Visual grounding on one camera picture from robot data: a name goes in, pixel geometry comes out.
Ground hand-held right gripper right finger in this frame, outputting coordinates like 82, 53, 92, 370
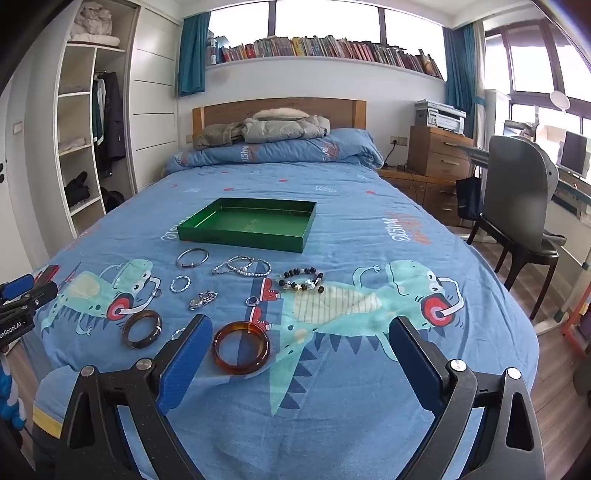
389, 316, 559, 480

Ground teal curtain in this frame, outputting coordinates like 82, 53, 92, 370
179, 13, 211, 97
443, 23, 479, 121

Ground white open wardrobe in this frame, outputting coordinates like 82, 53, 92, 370
55, 0, 139, 236

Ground silver chain bracelet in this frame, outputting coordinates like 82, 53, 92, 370
212, 255, 254, 276

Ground white wardrobe door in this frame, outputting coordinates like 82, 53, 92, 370
131, 4, 179, 195

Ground hanging dark clothes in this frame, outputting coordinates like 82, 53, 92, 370
92, 71, 126, 177

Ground wooden drawer cabinet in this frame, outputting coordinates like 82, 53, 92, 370
409, 126, 476, 179

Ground computer monitor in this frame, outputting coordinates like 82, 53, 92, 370
560, 131, 591, 179

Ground black tote bag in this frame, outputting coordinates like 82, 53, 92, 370
456, 176, 484, 220

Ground dark bead bracelet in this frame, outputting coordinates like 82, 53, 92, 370
276, 265, 325, 295

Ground thin silver bangle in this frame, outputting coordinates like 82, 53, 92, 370
175, 248, 209, 270

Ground wooden headboard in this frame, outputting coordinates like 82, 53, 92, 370
191, 99, 367, 148

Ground blue dinosaur print bed sheet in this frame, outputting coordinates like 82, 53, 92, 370
23, 166, 540, 480

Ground black bag on shelf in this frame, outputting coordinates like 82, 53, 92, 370
65, 172, 90, 206

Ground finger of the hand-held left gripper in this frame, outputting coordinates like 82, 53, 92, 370
0, 274, 36, 302
0, 282, 59, 315

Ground row of books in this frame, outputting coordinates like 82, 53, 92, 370
210, 34, 444, 81

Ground grey chair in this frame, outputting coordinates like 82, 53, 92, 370
466, 135, 568, 292

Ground amber bangle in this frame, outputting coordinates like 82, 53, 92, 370
211, 322, 271, 376

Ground silver beaded bracelet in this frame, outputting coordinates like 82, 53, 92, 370
238, 258, 271, 278

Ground blue white cloth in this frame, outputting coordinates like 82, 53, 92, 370
0, 354, 24, 431

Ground wooden bedside table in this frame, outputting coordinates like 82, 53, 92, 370
379, 166, 462, 227

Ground grey down jacket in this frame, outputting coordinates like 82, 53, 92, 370
242, 109, 331, 143

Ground folded bedding pile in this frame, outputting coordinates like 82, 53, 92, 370
69, 2, 123, 47

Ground dark brown bangle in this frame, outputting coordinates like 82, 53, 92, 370
122, 310, 163, 350

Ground dark bag on floor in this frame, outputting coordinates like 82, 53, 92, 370
102, 187, 124, 213

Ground silver link watch band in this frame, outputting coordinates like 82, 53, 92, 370
188, 290, 218, 311

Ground white printer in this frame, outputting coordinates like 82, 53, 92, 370
414, 99, 467, 134

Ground green rectangular tray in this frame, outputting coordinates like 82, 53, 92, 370
177, 198, 318, 254

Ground grey desk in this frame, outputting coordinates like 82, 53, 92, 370
455, 138, 591, 217

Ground olive fleece jacket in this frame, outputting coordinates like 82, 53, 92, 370
194, 122, 245, 149

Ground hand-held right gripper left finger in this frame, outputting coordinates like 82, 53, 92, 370
54, 314, 214, 480

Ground folded blue duvet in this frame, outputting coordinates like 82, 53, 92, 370
164, 128, 384, 174

